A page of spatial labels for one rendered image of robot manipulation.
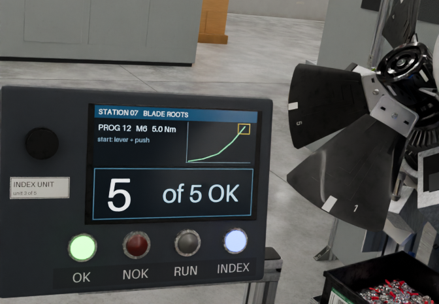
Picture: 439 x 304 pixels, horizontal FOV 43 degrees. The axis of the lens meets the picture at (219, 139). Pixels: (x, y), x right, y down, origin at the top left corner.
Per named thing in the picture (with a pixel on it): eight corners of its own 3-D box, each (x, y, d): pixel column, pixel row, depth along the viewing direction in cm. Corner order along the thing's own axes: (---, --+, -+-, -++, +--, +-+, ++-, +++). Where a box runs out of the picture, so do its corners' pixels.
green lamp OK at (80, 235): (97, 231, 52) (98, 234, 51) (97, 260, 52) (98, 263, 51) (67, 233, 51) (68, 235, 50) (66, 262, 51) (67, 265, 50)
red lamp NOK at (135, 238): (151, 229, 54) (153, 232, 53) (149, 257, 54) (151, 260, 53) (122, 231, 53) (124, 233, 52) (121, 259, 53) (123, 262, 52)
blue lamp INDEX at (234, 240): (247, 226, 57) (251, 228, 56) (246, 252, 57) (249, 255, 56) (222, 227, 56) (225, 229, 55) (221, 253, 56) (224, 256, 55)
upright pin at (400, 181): (396, 197, 125) (403, 170, 123) (402, 201, 123) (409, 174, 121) (388, 197, 124) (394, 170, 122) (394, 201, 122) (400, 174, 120)
